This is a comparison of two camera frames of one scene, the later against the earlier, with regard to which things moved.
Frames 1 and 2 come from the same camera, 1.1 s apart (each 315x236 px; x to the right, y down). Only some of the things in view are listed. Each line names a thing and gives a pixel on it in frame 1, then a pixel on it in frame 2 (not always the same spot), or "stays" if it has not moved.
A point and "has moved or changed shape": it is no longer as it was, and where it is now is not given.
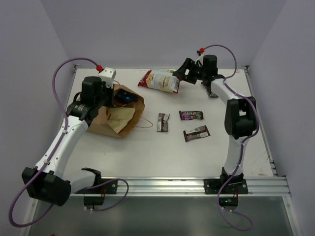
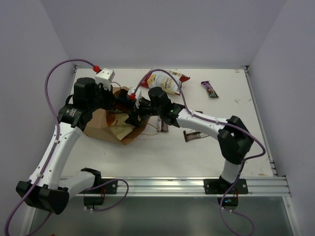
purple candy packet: [210, 94] stays
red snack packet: [161, 79] stays
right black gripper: [189, 64] -> [133, 119]
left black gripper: [108, 96] stays
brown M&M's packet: [199, 132] stays
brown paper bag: [101, 125] has moved or changed shape
